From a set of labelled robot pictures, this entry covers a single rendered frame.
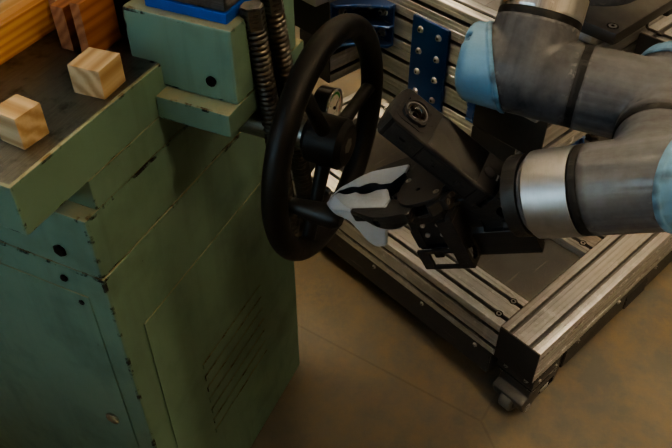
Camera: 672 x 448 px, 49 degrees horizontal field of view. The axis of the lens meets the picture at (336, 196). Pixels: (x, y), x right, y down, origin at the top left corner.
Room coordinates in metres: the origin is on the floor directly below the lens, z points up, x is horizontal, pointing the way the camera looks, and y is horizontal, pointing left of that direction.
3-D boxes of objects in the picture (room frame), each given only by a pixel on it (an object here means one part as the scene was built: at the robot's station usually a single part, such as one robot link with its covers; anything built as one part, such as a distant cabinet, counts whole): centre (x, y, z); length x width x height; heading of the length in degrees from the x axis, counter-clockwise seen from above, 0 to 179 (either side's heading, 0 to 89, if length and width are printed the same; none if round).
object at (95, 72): (0.65, 0.25, 0.92); 0.04 x 0.04 x 0.03; 69
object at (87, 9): (0.82, 0.22, 0.93); 0.25 x 0.01 x 0.07; 156
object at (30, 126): (0.56, 0.30, 0.92); 0.03 x 0.03 x 0.04; 60
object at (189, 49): (0.75, 0.14, 0.91); 0.15 x 0.14 x 0.09; 156
